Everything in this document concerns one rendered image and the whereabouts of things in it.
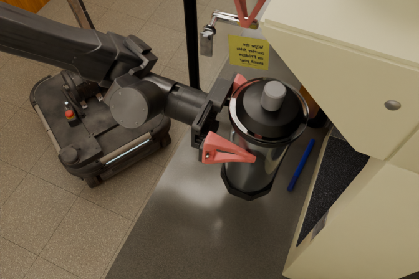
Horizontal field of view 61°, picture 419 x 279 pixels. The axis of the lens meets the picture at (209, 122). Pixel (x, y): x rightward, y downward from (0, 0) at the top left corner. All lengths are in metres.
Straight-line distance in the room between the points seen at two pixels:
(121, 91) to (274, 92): 0.20
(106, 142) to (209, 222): 1.02
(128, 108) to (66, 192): 1.45
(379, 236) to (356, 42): 0.26
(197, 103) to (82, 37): 0.19
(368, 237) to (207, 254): 0.37
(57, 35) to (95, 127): 1.23
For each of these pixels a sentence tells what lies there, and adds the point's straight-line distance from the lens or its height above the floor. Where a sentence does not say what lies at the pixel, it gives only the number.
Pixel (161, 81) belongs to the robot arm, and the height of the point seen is 1.23.
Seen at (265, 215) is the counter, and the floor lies 0.94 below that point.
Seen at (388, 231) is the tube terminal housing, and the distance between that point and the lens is 0.42.
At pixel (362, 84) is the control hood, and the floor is 1.48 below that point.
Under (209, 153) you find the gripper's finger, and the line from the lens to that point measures 0.53.
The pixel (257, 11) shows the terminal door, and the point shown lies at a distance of 0.61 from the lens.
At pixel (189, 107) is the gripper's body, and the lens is 0.53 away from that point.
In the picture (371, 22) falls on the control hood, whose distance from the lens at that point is 0.24.
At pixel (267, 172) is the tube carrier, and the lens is 0.57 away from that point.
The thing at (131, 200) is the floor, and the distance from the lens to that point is 1.81.
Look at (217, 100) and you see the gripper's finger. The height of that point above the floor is 1.23.
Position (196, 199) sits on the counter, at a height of 0.94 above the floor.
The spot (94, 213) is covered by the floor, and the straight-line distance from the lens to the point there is 1.83.
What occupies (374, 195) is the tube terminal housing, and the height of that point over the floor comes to 1.36.
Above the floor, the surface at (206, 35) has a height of 1.21.
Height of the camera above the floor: 1.66
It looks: 57 degrees down
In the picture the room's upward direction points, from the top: straight up
